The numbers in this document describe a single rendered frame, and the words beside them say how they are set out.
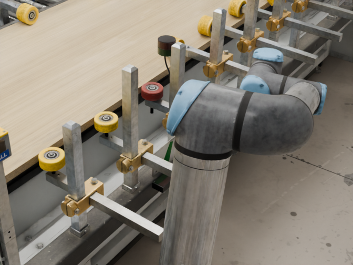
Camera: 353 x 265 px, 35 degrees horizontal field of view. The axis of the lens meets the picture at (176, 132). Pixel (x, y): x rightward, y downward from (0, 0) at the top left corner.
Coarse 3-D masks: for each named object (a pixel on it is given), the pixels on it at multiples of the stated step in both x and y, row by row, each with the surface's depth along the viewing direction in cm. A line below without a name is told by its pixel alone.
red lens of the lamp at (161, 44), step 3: (159, 42) 183; (174, 42) 184; (159, 45) 184; (162, 45) 183; (165, 45) 183; (168, 45) 183; (171, 45) 183; (162, 48) 184; (165, 48) 184; (168, 48) 184
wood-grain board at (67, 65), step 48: (96, 0) 268; (144, 0) 270; (192, 0) 272; (0, 48) 225; (48, 48) 227; (96, 48) 229; (144, 48) 230; (0, 96) 197; (48, 96) 198; (96, 96) 200; (48, 144) 176
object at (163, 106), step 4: (148, 100) 207; (156, 100) 207; (160, 100) 207; (148, 104) 208; (152, 104) 207; (156, 104) 206; (160, 104) 205; (164, 104) 205; (168, 104) 205; (156, 108) 207; (160, 108) 206; (164, 108) 204; (168, 108) 203; (164, 112) 205
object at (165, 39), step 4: (160, 36) 186; (164, 36) 186; (168, 36) 186; (172, 36) 186; (160, 40) 184; (164, 40) 184; (168, 40) 184; (172, 40) 184; (160, 48) 185; (164, 56) 189; (164, 60) 190; (168, 68) 190; (168, 72) 191
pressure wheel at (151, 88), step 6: (144, 84) 206; (150, 84) 207; (156, 84) 207; (144, 90) 203; (150, 90) 203; (156, 90) 203; (162, 90) 204; (144, 96) 204; (150, 96) 203; (156, 96) 203; (162, 96) 206; (150, 108) 210
